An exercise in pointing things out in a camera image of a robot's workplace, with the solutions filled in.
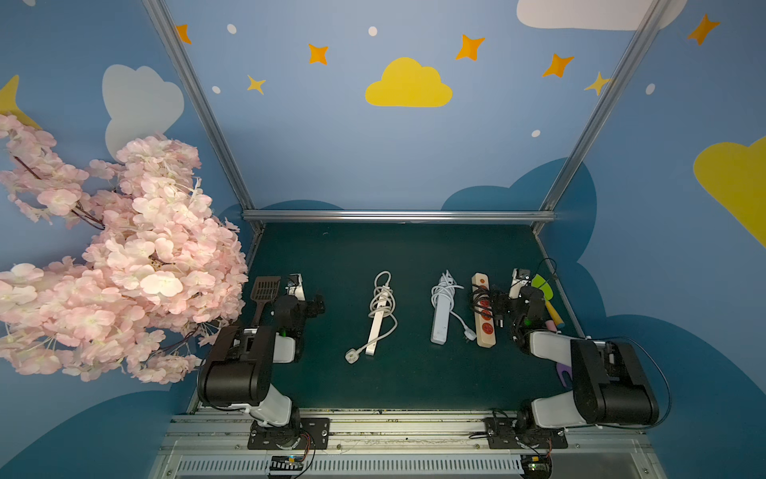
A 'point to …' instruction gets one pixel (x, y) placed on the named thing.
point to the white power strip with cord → (442, 295)
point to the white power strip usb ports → (382, 309)
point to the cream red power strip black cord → (488, 307)
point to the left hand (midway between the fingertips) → (304, 287)
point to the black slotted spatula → (264, 289)
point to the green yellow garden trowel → (545, 286)
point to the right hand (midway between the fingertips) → (512, 285)
